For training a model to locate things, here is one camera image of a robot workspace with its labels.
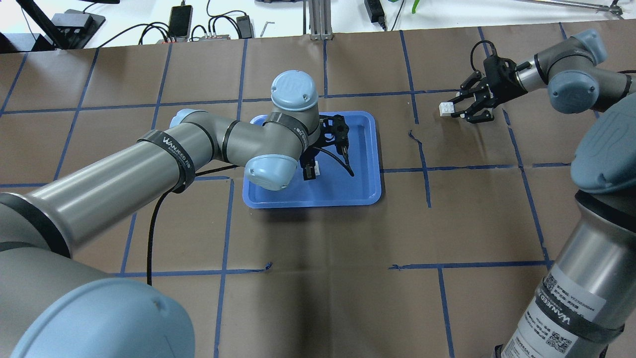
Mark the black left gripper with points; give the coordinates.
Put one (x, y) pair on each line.
(310, 168)

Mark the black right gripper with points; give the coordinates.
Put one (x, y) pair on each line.
(503, 86)

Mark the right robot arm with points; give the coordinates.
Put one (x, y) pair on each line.
(582, 304)

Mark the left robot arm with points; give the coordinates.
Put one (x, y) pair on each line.
(55, 307)

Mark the blue plastic tray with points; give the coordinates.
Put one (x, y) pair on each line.
(333, 185)

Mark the black power adapter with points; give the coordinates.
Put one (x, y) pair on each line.
(375, 11)

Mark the black smartphone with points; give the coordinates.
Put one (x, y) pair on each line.
(180, 21)

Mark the aluminium frame post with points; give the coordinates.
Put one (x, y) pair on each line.
(320, 24)

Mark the green handled reach grabber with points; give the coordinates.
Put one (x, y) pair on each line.
(613, 8)

